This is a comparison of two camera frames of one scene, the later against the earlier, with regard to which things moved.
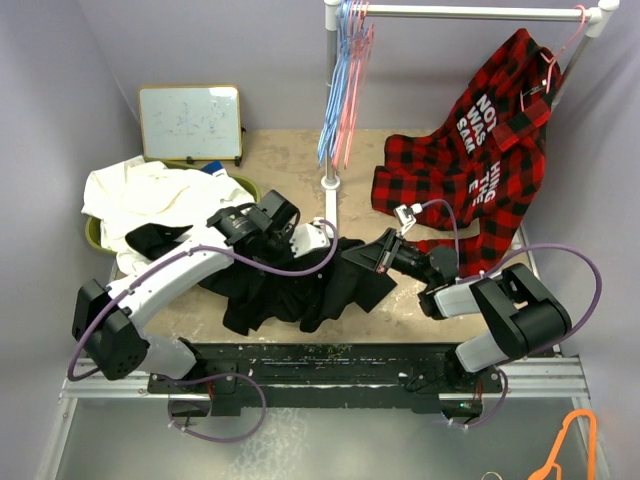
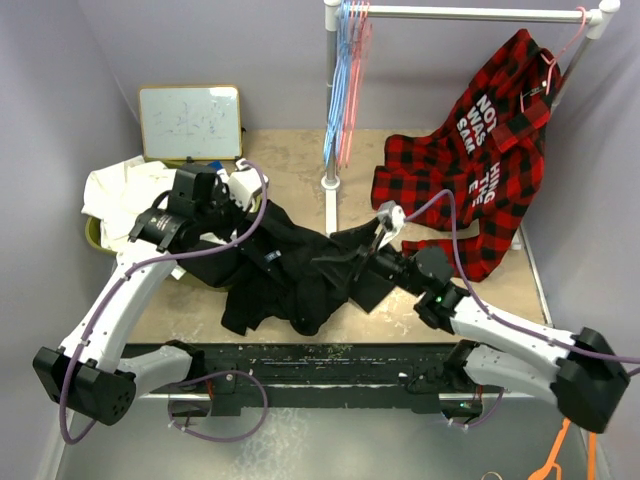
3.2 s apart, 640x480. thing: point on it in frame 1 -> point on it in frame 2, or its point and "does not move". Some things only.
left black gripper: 288,255 -> 222,193
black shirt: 270,286 does not move
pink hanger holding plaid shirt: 548,60 does not move
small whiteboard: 191,122 does not move
